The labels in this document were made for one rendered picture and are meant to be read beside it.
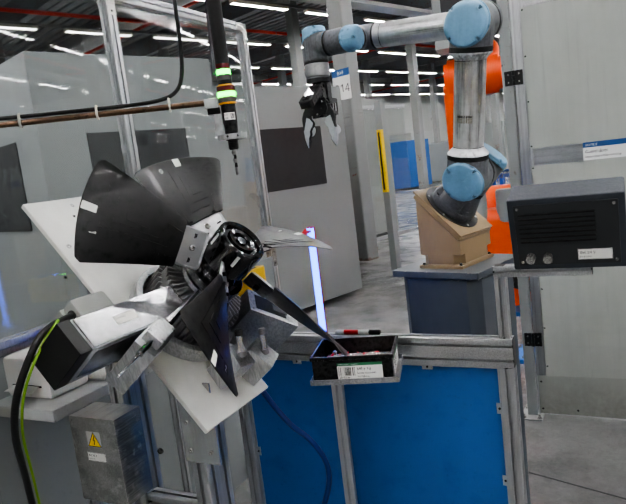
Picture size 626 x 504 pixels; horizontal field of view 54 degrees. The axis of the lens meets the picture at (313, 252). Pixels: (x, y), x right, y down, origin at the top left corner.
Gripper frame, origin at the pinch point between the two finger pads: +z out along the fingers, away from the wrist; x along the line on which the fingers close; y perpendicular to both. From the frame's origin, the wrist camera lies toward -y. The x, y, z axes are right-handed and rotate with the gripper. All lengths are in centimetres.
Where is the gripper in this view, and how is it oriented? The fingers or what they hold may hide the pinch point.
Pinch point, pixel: (321, 143)
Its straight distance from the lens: 195.3
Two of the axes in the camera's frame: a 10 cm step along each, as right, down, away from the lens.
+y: 4.6, -1.8, 8.7
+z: 1.0, 9.8, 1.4
